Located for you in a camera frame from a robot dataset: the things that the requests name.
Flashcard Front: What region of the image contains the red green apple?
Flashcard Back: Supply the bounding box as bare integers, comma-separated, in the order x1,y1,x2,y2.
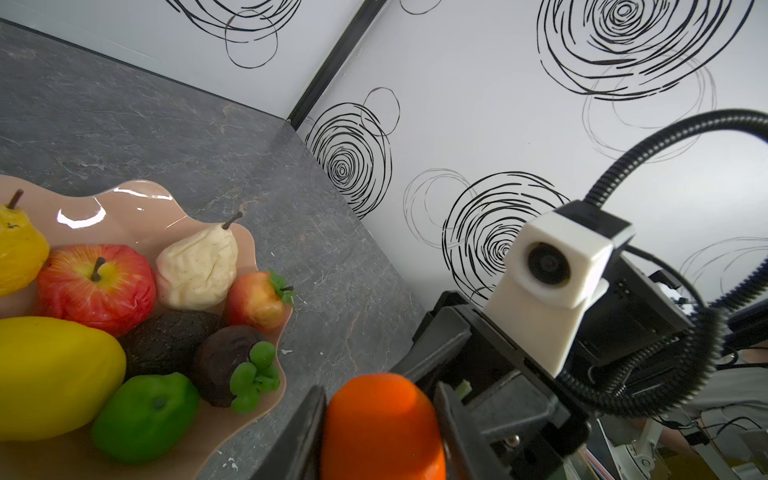
225,270,296,332

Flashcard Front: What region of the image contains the dark brown mangosteen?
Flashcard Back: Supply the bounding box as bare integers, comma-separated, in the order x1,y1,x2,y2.
189,325,282,415

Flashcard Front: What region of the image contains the beige pale fruit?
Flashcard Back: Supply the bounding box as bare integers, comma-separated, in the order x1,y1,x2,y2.
156,212,243,311

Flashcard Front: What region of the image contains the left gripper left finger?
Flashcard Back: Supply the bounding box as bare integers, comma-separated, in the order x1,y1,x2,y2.
250,385,327,480

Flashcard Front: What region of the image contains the orange tangerine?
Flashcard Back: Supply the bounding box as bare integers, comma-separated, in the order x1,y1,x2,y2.
320,373,447,479

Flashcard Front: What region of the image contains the pink wavy fruit bowl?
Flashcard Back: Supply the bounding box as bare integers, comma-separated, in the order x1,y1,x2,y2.
1,175,288,479

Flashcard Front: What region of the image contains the yellow lemon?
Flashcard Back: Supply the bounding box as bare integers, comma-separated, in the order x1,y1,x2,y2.
1,316,126,442

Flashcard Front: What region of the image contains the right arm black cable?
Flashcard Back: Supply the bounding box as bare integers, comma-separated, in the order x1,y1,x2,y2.
554,109,768,419

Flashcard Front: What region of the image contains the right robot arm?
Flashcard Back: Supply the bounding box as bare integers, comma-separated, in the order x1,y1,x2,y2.
394,257,767,479

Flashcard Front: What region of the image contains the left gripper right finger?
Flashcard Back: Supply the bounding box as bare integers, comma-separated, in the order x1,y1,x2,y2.
433,382,509,480

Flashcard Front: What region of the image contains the small yellow fruit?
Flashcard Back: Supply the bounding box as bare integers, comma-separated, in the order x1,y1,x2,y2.
1,189,50,297

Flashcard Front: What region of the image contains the green lime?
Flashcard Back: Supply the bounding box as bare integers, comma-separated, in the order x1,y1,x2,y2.
90,372,200,464

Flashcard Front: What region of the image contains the dark avocado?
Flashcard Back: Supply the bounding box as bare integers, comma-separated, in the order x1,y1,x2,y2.
118,310,226,380

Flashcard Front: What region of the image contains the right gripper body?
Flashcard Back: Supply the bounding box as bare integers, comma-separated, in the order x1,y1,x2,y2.
392,291,591,479

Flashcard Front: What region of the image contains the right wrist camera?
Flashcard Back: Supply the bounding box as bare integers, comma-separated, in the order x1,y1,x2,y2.
483,200,635,378

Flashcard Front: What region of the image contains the red crinkled fruit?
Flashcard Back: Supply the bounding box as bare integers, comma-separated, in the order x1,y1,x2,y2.
37,244,156,337

